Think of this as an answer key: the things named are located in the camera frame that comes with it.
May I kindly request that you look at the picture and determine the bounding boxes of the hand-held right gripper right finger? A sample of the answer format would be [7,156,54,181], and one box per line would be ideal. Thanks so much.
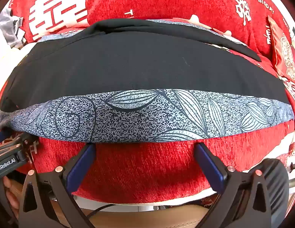
[194,142,273,228]

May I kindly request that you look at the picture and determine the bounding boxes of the red gold embroidered cushion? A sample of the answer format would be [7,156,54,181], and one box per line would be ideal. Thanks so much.
[267,15,295,81]

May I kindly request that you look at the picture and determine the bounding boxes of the person's left hand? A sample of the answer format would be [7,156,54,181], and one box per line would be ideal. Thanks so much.
[3,176,20,211]

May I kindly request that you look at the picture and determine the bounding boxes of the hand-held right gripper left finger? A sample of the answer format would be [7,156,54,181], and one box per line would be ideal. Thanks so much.
[19,144,97,228]

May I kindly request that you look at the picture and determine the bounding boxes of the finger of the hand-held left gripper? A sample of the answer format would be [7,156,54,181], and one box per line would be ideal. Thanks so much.
[0,129,12,145]

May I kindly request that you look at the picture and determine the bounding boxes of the black cable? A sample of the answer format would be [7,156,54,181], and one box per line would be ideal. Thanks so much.
[86,203,117,219]

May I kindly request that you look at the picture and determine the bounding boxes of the black grey patterned pants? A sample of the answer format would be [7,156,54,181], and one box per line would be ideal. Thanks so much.
[0,18,295,144]

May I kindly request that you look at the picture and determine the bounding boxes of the grey white crumpled cloth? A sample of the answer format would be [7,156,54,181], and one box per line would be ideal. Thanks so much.
[0,9,25,49]

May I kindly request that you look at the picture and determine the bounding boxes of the red printed blanket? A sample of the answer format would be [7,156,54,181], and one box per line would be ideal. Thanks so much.
[0,0,295,206]

